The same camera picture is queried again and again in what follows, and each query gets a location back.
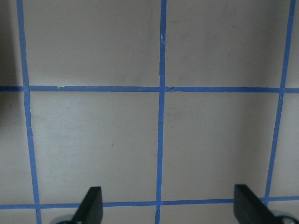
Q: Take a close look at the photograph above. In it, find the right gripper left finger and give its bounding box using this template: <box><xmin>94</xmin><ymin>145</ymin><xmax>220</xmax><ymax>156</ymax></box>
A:
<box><xmin>52</xmin><ymin>186</ymin><xmax>104</xmax><ymax>224</ymax></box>

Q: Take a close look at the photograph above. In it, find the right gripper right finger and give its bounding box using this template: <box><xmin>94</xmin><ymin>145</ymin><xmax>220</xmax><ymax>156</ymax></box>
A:
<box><xmin>234</xmin><ymin>184</ymin><xmax>299</xmax><ymax>224</ymax></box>

